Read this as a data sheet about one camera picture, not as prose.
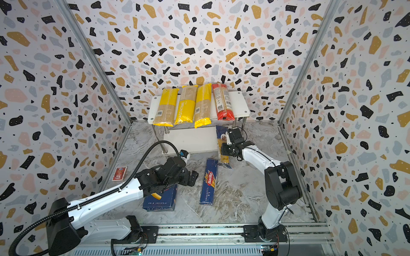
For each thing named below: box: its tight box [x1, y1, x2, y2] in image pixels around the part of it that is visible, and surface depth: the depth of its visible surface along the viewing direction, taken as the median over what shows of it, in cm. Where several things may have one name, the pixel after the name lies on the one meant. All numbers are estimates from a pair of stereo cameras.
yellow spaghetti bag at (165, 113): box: [152, 88, 180, 127], surface depth 78 cm
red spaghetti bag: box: [211, 83, 235, 121], surface depth 80 cm
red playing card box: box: [111, 166, 128, 181], surface depth 94 cm
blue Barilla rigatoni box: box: [142, 184, 178, 212], surface depth 79 cm
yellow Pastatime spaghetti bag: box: [174, 84, 199, 125], surface depth 80 cm
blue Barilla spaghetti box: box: [199, 157, 219, 206], surface depth 89 cm
